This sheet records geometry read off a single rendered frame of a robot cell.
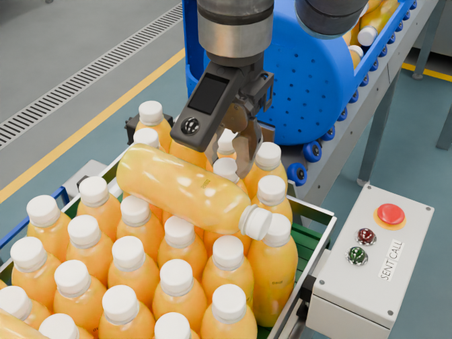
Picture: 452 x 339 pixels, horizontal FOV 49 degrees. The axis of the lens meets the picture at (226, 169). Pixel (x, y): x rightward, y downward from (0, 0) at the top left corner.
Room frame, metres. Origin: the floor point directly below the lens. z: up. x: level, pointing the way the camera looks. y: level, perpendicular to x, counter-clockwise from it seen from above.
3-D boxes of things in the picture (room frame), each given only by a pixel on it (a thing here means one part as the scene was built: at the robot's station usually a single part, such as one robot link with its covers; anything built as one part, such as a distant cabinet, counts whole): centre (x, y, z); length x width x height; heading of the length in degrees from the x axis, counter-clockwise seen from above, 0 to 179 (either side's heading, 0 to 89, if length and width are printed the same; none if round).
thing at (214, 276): (0.39, 0.00, 1.00); 0.07 x 0.07 x 0.19
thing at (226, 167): (0.54, 0.00, 1.10); 0.04 x 0.04 x 0.02
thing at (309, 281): (0.42, -0.13, 0.94); 0.03 x 0.02 x 0.08; 151
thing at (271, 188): (0.50, -0.07, 1.10); 0.04 x 0.04 x 0.02
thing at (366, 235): (0.41, -0.18, 1.11); 0.02 x 0.02 x 0.01
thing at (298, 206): (0.66, -0.01, 0.96); 0.40 x 0.01 x 0.03; 61
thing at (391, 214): (0.45, -0.22, 1.11); 0.04 x 0.04 x 0.01
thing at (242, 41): (0.56, -0.01, 1.33); 0.10 x 0.09 x 0.05; 60
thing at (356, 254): (0.38, -0.17, 1.11); 0.02 x 0.02 x 0.01
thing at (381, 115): (1.61, -0.62, 0.31); 0.06 x 0.06 x 0.63; 61
